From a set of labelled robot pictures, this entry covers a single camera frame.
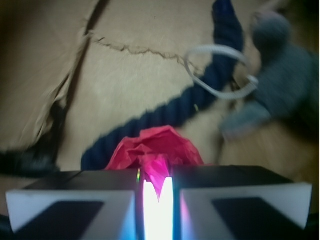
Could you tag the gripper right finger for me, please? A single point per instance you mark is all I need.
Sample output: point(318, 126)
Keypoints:
point(239, 203)

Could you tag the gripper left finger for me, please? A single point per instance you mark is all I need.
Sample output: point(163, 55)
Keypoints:
point(84, 205)

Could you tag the red paper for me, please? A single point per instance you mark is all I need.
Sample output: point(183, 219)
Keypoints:
point(155, 151)

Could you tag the grey plush mouse toy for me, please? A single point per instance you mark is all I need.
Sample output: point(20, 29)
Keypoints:
point(286, 87)

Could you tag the brown paper bag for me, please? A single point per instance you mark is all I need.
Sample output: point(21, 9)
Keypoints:
point(71, 71)

